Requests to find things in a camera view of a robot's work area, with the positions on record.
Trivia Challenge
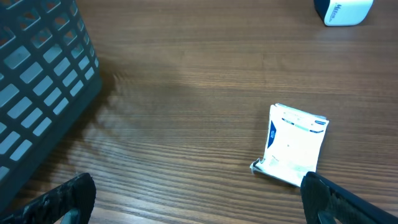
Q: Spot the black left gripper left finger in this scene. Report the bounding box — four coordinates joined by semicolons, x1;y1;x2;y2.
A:
1;173;96;224

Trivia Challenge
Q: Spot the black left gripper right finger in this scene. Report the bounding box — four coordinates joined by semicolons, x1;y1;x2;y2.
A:
300;172;397;224

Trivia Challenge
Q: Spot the white small packet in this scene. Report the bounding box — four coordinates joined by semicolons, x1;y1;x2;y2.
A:
250;103;329;187

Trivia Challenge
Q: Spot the dark mesh shopping basket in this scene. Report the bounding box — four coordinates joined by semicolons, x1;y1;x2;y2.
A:
1;0;102;209

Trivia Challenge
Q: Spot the white barcode scanner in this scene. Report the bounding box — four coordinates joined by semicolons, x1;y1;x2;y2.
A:
313;0;374;27

